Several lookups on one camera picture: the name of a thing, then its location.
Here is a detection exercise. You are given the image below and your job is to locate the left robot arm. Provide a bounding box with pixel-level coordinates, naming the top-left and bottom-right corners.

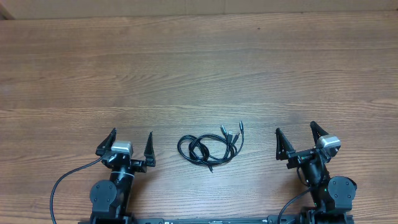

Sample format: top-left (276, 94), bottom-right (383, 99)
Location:
top-left (90, 129), bottom-right (156, 223)

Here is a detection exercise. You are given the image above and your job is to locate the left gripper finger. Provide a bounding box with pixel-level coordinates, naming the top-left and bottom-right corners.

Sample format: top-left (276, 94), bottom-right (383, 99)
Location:
top-left (95, 128), bottom-right (117, 156)
top-left (144, 132), bottom-right (156, 167)

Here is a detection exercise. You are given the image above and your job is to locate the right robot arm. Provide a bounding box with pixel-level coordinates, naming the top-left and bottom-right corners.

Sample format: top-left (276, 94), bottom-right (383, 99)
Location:
top-left (275, 121), bottom-right (358, 224)

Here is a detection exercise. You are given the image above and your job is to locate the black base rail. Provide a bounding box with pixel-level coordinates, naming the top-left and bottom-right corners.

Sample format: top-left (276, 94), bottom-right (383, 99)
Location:
top-left (77, 214), bottom-right (355, 224)

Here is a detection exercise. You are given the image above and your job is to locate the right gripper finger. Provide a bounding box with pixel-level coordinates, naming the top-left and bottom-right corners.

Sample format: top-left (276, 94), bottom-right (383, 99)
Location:
top-left (275, 128), bottom-right (295, 161)
top-left (310, 121), bottom-right (328, 144)

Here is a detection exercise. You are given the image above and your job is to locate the left camera cable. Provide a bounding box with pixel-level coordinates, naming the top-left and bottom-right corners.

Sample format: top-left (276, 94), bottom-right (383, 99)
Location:
top-left (49, 156), bottom-right (105, 224)

